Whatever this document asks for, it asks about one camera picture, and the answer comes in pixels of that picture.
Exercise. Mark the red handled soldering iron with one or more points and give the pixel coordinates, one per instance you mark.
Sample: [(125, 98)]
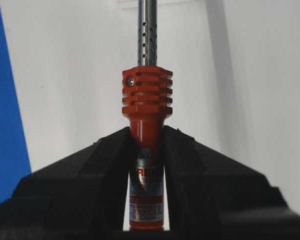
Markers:
[(147, 98)]

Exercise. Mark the blue table cloth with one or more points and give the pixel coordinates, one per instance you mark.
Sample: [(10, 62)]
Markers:
[(14, 159)]

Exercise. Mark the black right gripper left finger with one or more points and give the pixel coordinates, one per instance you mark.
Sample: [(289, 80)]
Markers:
[(80, 197)]

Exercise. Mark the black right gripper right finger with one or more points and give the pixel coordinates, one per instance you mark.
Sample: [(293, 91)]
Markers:
[(213, 197)]

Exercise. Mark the white base board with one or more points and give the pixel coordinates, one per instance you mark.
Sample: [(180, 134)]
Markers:
[(235, 64)]

